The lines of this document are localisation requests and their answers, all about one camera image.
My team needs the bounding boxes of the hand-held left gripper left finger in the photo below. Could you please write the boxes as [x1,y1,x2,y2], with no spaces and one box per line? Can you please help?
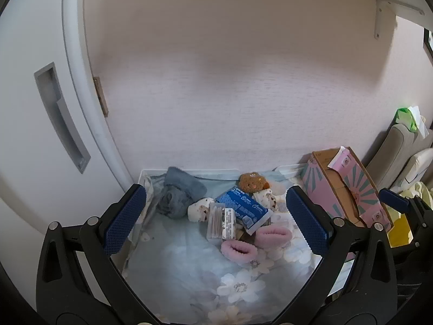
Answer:
[36,183,159,325]

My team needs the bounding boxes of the blue face mask packet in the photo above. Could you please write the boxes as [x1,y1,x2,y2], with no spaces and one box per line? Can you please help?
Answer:
[215,186,274,236]

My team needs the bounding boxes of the yellow green floral blanket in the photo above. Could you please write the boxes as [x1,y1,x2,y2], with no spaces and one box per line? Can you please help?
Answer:
[386,181,433,248]

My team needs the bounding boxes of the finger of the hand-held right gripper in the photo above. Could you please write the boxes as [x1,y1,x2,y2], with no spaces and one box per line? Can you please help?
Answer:
[378,188,433,244]

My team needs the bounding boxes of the white pillow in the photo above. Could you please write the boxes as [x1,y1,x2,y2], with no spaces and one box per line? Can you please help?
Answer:
[392,147,433,193]

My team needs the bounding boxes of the pink printed cardboard box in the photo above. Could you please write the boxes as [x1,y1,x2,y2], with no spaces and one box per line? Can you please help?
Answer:
[300,146,395,241]

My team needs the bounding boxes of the white spotted plush toy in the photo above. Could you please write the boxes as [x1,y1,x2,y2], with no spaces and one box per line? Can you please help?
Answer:
[188,198,215,224]

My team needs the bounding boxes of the white cabinet door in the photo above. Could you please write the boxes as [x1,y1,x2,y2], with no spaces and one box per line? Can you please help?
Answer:
[0,0,136,312]

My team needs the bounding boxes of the dark picture frame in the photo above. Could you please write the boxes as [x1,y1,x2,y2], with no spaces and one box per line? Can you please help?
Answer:
[423,27,433,58]

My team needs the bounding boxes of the grey cloth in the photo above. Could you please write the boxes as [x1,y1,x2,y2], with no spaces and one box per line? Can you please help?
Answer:
[157,167,208,220]

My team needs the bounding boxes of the grey padded headboard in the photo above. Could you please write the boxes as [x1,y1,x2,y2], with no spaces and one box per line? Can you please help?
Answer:
[365,123,427,190]

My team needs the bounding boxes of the brown plush toy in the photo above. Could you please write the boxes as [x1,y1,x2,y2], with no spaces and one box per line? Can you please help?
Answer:
[238,173,271,193]

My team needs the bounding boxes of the green tissue pack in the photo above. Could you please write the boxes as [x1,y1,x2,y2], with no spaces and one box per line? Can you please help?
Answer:
[395,106,427,139]

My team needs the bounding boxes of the pink fluffy sock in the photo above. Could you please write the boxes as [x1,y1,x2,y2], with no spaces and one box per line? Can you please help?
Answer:
[254,225,293,249]
[221,239,261,266]

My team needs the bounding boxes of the brown door hinge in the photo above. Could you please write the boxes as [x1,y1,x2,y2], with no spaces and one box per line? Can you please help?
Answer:
[93,76,109,118]

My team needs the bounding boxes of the white shelf bracket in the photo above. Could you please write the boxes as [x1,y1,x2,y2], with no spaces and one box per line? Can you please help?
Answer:
[374,0,425,38]

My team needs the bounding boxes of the white patterned sock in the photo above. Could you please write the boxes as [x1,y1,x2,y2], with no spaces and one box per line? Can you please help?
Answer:
[252,190,280,212]

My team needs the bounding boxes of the clear cotton swab box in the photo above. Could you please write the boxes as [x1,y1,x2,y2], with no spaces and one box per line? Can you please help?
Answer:
[206,202,237,242]

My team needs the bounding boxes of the grey recessed door handle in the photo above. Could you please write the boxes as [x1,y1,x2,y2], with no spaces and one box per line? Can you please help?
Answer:
[34,63,91,175]

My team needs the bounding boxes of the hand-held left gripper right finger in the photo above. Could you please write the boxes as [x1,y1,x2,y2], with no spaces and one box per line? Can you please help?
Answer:
[274,186,398,325]

